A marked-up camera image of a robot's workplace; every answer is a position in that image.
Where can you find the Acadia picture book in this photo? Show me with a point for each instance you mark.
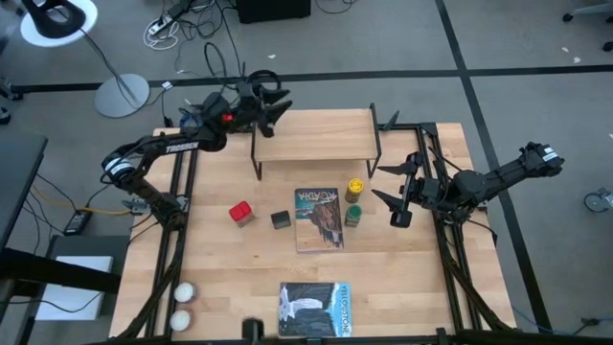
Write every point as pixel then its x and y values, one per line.
pixel 318 220

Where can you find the black clamp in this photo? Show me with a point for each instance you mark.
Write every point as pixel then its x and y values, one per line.
pixel 390 122

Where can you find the Yellowstone picture book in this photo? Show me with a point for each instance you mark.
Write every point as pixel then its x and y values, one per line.
pixel 313 309

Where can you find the grey cabinet white panel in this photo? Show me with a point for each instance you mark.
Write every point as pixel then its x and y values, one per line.
pixel 72 304

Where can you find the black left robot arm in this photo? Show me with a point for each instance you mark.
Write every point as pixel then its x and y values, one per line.
pixel 206 136

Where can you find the black power adapter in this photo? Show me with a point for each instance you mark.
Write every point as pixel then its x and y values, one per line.
pixel 181 7
pixel 77 222

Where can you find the black desk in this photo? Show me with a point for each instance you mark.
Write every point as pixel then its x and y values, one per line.
pixel 19 167

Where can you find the dark green black pepper tin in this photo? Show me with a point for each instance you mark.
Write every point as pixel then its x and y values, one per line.
pixel 281 219

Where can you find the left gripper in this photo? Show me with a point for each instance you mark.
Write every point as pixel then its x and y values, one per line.
pixel 251 105

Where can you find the wooden shelf black metal legs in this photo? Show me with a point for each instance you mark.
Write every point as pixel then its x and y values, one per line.
pixel 316 134

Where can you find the white round ball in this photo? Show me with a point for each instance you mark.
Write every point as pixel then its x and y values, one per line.
pixel 180 320
pixel 184 292

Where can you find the office chair wheeled base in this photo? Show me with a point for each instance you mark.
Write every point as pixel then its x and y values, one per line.
pixel 568 17

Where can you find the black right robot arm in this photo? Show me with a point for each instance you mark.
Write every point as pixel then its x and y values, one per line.
pixel 498 175

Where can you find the green-lid oregano glass jar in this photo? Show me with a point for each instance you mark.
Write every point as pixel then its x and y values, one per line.
pixel 353 214

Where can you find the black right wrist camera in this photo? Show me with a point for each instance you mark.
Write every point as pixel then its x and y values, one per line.
pixel 401 219

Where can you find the white floor lamp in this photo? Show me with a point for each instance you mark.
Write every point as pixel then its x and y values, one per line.
pixel 122 96

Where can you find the black wheeled stand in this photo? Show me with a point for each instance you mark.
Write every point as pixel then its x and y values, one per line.
pixel 7 91

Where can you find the black box on floor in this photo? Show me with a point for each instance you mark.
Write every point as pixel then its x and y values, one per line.
pixel 273 9

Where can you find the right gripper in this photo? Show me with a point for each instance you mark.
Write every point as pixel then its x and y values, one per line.
pixel 424 191

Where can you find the black metal table frame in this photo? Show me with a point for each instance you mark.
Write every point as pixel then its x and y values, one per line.
pixel 402 128

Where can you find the red smoked paprika tin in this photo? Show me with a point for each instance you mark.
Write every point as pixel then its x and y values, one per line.
pixel 241 212

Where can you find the yellow-lid onion spice jar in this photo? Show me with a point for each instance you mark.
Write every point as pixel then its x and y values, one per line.
pixel 354 189

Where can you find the grey caster wheel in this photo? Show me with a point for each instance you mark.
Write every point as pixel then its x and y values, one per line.
pixel 596 201

